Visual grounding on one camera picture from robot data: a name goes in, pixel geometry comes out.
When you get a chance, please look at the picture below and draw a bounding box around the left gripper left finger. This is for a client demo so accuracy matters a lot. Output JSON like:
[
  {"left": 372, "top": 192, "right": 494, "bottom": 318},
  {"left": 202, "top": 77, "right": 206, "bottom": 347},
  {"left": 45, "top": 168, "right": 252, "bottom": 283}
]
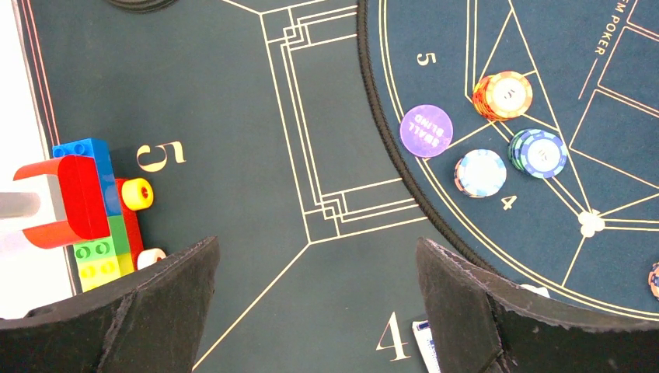
[{"left": 1, "top": 237, "right": 220, "bottom": 372}]

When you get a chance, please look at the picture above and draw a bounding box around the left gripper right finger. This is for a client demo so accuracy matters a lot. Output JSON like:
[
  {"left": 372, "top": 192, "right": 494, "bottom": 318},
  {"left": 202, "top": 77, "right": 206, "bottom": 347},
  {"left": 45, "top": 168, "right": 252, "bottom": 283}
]
[{"left": 416, "top": 239, "right": 658, "bottom": 372}]

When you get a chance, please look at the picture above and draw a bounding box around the blue playing card deck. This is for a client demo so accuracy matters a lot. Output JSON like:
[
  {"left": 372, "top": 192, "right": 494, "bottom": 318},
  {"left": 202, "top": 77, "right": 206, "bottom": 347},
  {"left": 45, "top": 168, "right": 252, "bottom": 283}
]
[{"left": 411, "top": 284, "right": 552, "bottom": 373}]

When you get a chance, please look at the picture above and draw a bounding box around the pink white chip stack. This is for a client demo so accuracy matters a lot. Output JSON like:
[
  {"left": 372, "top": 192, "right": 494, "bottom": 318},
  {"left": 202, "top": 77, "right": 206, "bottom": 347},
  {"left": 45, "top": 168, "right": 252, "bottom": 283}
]
[{"left": 647, "top": 262, "right": 659, "bottom": 300}]

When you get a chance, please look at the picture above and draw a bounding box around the teal poker chip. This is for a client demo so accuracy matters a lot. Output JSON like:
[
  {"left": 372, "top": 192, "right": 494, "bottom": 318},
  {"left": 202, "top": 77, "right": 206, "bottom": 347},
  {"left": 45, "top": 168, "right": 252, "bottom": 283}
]
[{"left": 507, "top": 128, "right": 568, "bottom": 179}]

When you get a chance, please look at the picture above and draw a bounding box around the orange poker chip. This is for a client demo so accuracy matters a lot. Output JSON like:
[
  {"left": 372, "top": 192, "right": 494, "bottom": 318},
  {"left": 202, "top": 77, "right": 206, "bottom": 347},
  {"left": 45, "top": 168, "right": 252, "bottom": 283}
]
[{"left": 472, "top": 71, "right": 533, "bottom": 121}]

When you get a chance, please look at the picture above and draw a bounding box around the colourful lego brick toy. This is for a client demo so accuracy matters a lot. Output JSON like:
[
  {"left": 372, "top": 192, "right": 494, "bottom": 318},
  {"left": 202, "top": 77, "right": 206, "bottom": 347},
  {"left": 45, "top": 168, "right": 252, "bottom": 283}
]
[{"left": 13, "top": 138, "right": 166, "bottom": 291}]

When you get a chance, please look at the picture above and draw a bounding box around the purple round blind button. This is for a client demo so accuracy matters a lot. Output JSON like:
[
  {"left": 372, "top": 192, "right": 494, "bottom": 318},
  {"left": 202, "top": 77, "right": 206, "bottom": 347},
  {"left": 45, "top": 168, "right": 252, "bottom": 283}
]
[{"left": 399, "top": 104, "right": 453, "bottom": 159}]

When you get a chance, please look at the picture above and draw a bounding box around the dark green rectangular poker mat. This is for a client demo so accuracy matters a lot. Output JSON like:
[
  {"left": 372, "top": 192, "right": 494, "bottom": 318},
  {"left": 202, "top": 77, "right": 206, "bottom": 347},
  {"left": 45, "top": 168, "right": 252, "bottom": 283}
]
[{"left": 12, "top": 1, "right": 444, "bottom": 372}]

